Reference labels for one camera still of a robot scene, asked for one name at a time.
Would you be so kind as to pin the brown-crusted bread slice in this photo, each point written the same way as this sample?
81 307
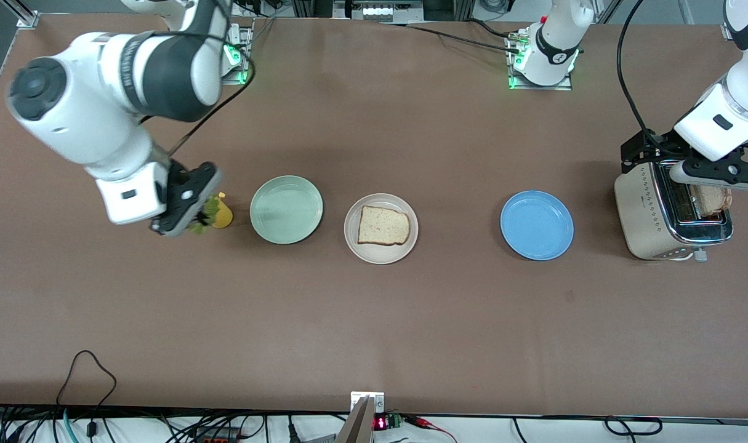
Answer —
383 226
712 202

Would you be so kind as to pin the mint green plate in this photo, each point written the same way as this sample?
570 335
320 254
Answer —
286 210

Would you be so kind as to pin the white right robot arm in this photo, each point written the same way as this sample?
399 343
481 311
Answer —
78 123

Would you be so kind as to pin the aluminium camera mount post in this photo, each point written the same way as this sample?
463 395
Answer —
356 427

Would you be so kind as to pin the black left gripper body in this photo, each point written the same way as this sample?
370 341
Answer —
643 147

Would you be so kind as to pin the green lettuce leaf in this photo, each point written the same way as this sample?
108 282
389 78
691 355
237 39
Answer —
209 212

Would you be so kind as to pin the yellow squeeze bottle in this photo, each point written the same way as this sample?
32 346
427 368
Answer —
225 216

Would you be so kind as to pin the small red display board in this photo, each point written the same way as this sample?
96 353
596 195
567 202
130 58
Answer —
381 423

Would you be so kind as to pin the beige plate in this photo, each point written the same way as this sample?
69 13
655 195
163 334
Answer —
380 254

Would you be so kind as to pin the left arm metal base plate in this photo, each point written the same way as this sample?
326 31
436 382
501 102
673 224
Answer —
543 87

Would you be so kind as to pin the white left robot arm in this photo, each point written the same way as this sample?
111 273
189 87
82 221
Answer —
701 135

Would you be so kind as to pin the silver corner bracket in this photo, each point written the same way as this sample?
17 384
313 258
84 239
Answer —
28 19

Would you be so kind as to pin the silver lit control box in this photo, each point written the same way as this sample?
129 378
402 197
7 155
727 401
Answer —
380 11

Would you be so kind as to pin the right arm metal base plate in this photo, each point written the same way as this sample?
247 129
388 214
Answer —
235 80

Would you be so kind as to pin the blue plate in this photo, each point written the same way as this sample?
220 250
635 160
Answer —
537 225

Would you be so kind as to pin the beige chrome toaster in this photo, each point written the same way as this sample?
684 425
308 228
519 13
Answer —
641 215

